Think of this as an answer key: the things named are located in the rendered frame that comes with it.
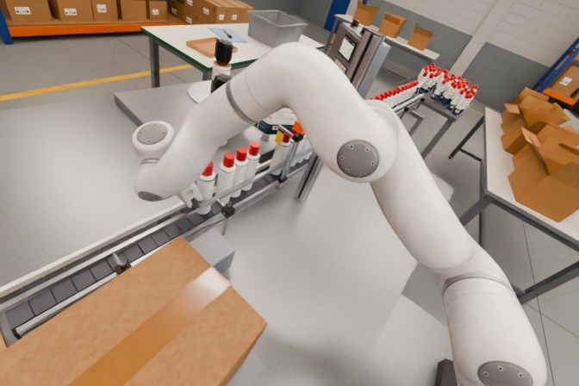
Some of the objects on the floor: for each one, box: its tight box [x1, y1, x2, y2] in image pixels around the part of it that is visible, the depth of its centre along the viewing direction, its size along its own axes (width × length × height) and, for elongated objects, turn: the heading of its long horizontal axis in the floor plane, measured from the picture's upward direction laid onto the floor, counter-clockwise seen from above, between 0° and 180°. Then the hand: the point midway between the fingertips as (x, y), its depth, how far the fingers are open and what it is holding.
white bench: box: [140, 23, 325, 88], centre depth 294 cm, size 190×75×80 cm, turn 128°
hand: (190, 202), depth 81 cm, fingers closed, pressing on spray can
